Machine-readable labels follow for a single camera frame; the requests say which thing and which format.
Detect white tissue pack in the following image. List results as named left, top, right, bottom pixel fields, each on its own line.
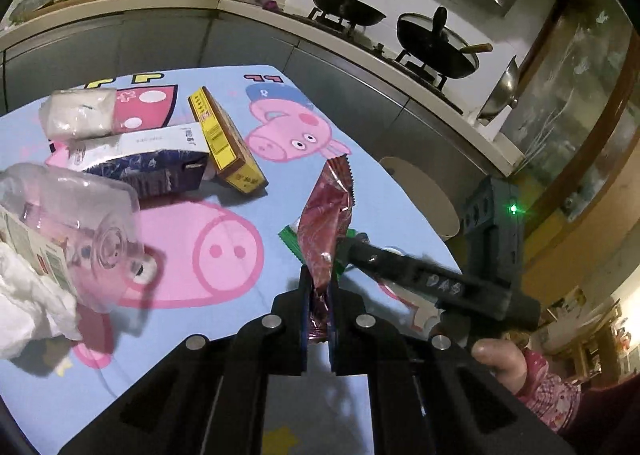
left=39, top=89, right=116, bottom=142

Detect white tissue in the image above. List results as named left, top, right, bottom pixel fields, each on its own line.
left=0, top=243, right=81, bottom=360

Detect gas stove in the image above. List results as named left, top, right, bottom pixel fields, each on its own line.
left=280, top=7, right=464, bottom=115

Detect grey kitchen cabinets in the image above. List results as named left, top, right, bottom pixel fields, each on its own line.
left=0, top=6, right=507, bottom=236

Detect yellow brown spice box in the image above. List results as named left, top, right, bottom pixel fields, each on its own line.
left=188, top=86, right=268, bottom=195

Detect clear plastic bottle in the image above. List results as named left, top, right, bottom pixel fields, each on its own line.
left=1, top=162, right=144, bottom=313

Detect steel wok lid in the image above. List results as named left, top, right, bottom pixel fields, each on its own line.
left=478, top=58, right=520, bottom=121

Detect black frying pan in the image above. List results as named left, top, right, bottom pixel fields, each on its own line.
left=312, top=0, right=386, bottom=27

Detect black wok with lid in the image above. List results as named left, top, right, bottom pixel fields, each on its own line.
left=395, top=6, right=494, bottom=79

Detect red foil wrapper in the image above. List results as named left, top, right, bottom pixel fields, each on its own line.
left=296, top=155, right=355, bottom=342

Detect person right hand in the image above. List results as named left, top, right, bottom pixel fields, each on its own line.
left=471, top=339, right=527, bottom=394

